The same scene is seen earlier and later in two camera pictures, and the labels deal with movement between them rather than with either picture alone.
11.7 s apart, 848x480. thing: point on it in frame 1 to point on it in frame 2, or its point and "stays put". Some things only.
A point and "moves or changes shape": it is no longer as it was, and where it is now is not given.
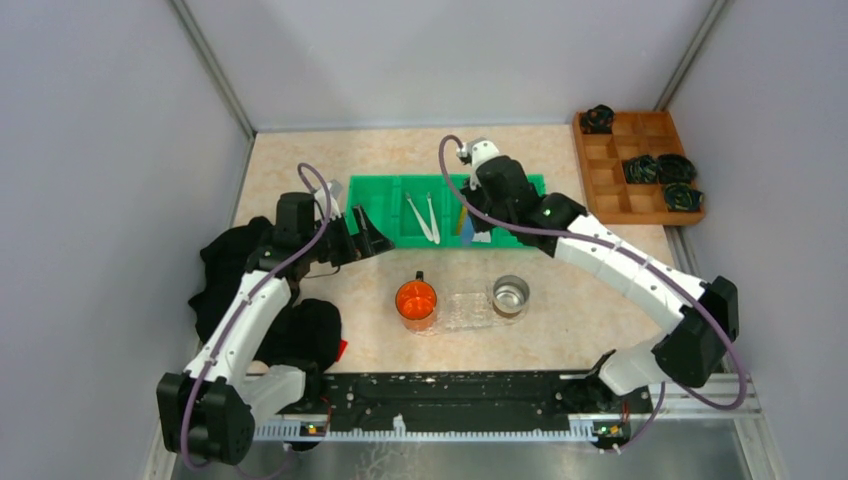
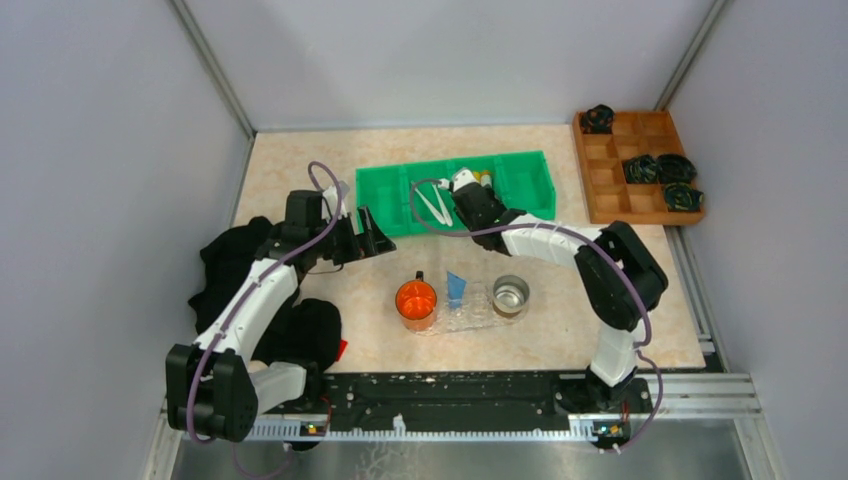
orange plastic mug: x=416 y=302 stays put
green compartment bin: x=419 y=211 moves or changes shape
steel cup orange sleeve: x=510 y=295 stays put
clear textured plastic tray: x=462 y=311 stays put
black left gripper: x=348 y=232 stays put
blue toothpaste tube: x=468 y=232 to x=456 y=290
